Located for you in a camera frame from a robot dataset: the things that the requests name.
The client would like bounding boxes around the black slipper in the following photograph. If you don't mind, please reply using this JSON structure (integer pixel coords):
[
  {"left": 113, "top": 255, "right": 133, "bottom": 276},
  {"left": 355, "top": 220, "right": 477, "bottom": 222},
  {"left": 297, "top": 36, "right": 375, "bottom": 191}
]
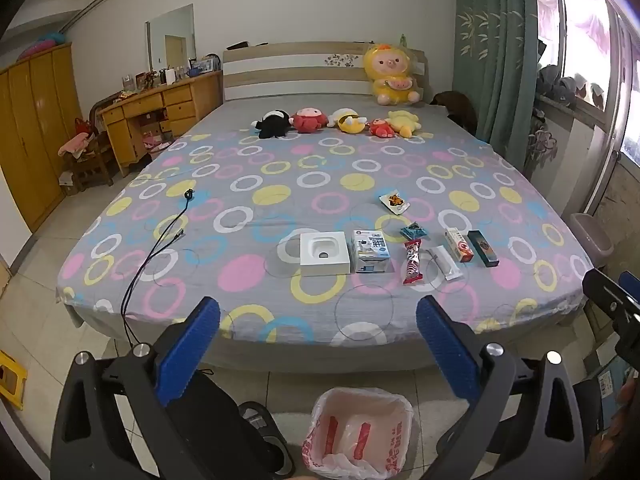
[{"left": 239, "top": 400, "right": 296, "bottom": 476}]

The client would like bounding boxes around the window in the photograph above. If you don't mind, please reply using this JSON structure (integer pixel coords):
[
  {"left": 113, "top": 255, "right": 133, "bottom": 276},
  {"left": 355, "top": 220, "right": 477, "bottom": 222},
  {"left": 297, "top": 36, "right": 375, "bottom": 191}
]
[{"left": 530, "top": 0, "right": 640, "bottom": 166}]

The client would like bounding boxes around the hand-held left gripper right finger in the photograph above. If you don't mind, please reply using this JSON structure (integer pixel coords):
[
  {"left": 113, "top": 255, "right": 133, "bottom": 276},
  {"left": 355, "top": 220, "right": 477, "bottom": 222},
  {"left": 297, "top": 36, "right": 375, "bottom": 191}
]
[{"left": 416, "top": 295, "right": 586, "bottom": 480}]

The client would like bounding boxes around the black cable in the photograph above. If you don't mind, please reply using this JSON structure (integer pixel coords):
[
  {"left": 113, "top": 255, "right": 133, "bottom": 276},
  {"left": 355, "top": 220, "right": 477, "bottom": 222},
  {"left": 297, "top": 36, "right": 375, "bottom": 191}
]
[{"left": 121, "top": 189, "right": 196, "bottom": 348}]

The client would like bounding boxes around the dark box with labels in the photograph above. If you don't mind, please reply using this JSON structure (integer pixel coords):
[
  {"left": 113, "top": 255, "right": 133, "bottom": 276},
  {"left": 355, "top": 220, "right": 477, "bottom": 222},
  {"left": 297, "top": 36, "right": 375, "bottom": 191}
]
[{"left": 572, "top": 355, "right": 640, "bottom": 441}]

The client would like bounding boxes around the dark brown bag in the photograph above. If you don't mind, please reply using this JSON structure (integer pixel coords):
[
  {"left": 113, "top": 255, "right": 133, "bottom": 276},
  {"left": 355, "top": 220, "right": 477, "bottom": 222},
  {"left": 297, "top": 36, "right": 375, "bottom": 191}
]
[{"left": 432, "top": 91, "right": 478, "bottom": 133}]

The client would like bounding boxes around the black and white plush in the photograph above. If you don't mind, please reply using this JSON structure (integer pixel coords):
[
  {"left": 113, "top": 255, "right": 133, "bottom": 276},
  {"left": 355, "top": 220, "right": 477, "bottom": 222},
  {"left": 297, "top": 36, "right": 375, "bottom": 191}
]
[{"left": 251, "top": 109, "right": 292, "bottom": 140}]

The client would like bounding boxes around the yellow duck plush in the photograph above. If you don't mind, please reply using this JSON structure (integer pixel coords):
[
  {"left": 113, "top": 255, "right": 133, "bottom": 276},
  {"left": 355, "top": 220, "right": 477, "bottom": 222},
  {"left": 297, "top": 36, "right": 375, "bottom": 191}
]
[{"left": 387, "top": 110, "right": 423, "bottom": 139}]

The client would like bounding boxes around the wooden desk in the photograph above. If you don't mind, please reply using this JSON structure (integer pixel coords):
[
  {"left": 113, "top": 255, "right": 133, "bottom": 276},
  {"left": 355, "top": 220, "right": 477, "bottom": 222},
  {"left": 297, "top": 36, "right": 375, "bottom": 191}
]
[{"left": 97, "top": 71, "right": 223, "bottom": 177}]

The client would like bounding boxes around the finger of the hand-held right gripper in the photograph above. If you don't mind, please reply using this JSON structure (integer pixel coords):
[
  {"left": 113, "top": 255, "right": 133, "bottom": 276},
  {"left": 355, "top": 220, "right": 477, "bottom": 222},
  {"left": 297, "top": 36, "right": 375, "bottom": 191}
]
[{"left": 582, "top": 267, "right": 640, "bottom": 361}]

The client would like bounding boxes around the white square box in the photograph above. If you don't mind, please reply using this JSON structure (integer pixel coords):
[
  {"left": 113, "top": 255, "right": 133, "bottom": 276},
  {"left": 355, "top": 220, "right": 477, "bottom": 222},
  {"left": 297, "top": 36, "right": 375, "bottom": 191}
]
[{"left": 299, "top": 231, "right": 351, "bottom": 277}]

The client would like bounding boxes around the blue and white carton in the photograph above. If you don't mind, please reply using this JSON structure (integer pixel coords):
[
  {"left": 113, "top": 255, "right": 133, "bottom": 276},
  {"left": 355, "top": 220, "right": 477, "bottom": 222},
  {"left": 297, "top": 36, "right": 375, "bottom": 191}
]
[{"left": 352, "top": 230, "right": 392, "bottom": 274}]

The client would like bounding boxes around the yellow wooden wardrobe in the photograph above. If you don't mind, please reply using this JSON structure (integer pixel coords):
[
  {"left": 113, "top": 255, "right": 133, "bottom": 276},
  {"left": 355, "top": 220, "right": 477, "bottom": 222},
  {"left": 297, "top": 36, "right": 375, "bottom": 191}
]
[{"left": 0, "top": 42, "right": 83, "bottom": 233}]

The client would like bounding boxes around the large yellow pig plush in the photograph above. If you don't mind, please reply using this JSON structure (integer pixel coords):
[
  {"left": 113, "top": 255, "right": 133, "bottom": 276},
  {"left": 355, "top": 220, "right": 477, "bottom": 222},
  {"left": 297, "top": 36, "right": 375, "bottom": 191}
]
[{"left": 363, "top": 44, "right": 425, "bottom": 107}]

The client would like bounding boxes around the white snack packet orange print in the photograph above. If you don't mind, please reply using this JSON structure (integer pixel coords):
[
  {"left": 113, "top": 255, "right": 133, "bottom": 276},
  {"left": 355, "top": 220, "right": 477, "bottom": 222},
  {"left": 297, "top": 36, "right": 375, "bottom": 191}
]
[{"left": 379, "top": 192, "right": 412, "bottom": 215}]

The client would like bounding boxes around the pink waste bin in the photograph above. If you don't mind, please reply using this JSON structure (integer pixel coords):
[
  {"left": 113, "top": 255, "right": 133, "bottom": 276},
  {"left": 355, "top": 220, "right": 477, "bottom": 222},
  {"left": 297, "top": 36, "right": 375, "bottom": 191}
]
[{"left": 570, "top": 212, "right": 614, "bottom": 267}]

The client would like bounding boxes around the bin with plastic bag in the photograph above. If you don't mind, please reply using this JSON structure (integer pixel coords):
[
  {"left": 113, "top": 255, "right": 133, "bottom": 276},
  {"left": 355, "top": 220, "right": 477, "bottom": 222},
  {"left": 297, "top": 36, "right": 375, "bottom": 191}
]
[{"left": 301, "top": 386, "right": 415, "bottom": 480}]

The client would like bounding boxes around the yellow and white plush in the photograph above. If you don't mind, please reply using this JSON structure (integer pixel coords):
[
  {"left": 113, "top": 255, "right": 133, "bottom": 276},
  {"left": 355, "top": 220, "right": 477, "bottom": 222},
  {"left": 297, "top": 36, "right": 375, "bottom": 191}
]
[{"left": 331, "top": 108, "right": 368, "bottom": 135}]

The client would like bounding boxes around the red snack packet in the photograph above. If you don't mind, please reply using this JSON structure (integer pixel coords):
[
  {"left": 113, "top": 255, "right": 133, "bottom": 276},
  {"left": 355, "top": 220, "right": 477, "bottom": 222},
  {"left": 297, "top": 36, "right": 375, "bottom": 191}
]
[{"left": 403, "top": 240, "right": 425, "bottom": 286}]

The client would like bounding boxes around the wall mirror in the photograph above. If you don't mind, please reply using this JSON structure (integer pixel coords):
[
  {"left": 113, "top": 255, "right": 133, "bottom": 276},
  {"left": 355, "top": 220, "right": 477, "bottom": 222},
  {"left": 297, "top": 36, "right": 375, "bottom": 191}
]
[{"left": 145, "top": 3, "right": 197, "bottom": 72}]

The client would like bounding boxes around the yellow plastic stool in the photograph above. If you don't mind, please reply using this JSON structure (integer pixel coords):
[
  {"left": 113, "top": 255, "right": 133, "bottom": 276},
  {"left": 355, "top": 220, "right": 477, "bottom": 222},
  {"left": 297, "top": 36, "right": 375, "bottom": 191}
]
[{"left": 0, "top": 350, "right": 28, "bottom": 411}]

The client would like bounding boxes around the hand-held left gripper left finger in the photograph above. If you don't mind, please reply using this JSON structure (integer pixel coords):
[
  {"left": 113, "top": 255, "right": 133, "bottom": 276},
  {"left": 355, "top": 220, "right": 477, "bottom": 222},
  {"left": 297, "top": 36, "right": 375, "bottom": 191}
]
[{"left": 50, "top": 296, "right": 226, "bottom": 480}]

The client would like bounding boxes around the orange and white box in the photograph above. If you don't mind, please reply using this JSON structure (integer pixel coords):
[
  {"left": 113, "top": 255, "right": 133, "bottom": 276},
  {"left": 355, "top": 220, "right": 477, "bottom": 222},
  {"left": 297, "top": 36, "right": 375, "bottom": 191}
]
[{"left": 445, "top": 227, "right": 475, "bottom": 263}]

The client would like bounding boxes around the clear white plastic packet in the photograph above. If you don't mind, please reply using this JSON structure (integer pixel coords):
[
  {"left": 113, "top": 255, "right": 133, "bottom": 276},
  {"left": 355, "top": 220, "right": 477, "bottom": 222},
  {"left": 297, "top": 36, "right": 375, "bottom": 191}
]
[{"left": 426, "top": 246, "right": 463, "bottom": 281}]

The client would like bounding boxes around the green curtain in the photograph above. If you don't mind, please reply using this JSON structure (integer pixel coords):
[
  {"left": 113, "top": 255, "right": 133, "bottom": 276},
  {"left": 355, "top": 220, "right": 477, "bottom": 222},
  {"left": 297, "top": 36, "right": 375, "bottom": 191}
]
[{"left": 452, "top": 0, "right": 538, "bottom": 173}]

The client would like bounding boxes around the wooden chair with clothes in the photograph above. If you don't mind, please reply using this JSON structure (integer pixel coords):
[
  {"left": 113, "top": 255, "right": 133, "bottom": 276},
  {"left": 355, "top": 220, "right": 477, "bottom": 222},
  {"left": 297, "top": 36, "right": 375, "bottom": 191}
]
[{"left": 59, "top": 117, "right": 115, "bottom": 193}]

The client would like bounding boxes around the dark green box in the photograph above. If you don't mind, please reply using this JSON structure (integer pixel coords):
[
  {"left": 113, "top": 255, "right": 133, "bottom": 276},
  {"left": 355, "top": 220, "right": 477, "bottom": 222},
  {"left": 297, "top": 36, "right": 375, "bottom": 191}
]
[{"left": 467, "top": 230, "right": 500, "bottom": 268}]

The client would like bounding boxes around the red round plush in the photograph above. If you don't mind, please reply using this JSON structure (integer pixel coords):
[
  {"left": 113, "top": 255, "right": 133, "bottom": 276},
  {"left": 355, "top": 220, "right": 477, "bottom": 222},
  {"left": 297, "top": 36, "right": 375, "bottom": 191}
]
[{"left": 291, "top": 107, "right": 329, "bottom": 134}]

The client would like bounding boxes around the pink inflatable ring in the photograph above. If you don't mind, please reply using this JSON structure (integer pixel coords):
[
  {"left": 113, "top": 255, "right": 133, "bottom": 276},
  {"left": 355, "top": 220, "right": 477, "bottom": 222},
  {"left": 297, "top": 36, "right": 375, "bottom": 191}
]
[{"left": 17, "top": 31, "right": 66, "bottom": 61}]

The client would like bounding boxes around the bed with circle-print sheet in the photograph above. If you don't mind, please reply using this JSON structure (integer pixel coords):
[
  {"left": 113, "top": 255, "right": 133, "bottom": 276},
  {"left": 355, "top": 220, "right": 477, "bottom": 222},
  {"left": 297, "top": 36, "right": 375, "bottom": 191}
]
[{"left": 56, "top": 41, "right": 596, "bottom": 373}]

